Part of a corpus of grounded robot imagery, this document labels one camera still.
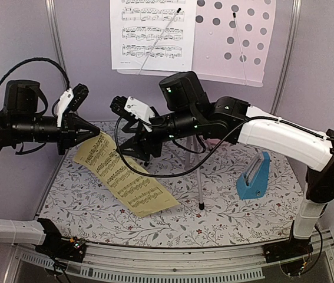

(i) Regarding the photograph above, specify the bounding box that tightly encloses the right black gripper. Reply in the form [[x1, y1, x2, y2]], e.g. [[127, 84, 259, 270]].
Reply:
[[115, 108, 200, 162]]

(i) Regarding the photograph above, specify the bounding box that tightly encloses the yellow sheet music page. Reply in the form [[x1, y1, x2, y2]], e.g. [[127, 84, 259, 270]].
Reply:
[[74, 131, 180, 217]]

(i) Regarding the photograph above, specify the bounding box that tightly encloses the white sheet music page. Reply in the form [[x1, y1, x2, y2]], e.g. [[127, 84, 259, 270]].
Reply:
[[110, 0, 197, 73]]

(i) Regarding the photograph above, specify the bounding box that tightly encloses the blue metronome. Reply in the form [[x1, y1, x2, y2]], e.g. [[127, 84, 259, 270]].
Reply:
[[236, 152, 270, 200]]

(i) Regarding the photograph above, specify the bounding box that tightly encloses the white perforated music stand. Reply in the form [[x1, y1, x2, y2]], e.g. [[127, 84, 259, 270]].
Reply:
[[116, 0, 276, 210]]

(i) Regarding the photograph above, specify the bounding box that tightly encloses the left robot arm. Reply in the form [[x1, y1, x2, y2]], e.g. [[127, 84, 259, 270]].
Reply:
[[0, 80, 100, 256]]

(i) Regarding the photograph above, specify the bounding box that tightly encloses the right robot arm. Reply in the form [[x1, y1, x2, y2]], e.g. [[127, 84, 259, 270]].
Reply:
[[110, 71, 334, 257]]

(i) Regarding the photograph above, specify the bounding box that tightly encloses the pink plate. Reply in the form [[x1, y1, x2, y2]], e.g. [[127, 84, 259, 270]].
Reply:
[[205, 139, 220, 146]]

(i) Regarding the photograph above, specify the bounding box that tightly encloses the floral tablecloth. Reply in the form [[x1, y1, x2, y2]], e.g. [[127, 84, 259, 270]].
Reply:
[[38, 119, 313, 248]]

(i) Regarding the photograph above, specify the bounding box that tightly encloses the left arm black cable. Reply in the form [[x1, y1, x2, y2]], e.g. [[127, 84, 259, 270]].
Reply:
[[0, 57, 72, 119]]

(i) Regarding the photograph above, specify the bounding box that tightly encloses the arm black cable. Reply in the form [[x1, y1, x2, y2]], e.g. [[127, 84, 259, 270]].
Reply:
[[0, 57, 72, 119], [115, 114, 334, 189]]

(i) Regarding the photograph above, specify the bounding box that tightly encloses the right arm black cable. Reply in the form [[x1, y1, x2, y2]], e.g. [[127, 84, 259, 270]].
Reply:
[[115, 114, 334, 189]]

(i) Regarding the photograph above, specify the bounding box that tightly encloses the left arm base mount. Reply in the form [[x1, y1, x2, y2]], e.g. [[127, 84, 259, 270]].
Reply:
[[35, 218, 87, 263]]

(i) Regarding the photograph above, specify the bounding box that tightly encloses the front aluminium rail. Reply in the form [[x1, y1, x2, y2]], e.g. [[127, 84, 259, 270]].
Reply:
[[4, 229, 334, 282]]

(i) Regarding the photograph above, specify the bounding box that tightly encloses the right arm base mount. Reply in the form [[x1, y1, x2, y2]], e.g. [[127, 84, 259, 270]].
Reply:
[[262, 238, 313, 277]]

